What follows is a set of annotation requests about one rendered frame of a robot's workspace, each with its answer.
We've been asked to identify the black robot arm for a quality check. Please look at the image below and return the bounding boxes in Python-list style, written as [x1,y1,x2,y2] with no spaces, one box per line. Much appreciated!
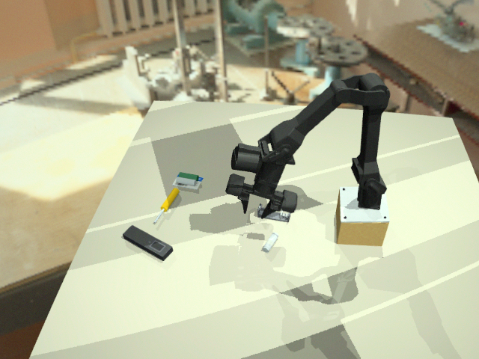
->
[231,73,391,210]

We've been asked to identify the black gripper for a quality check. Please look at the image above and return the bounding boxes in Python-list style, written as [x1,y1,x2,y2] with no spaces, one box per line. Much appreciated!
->
[225,170,297,219]

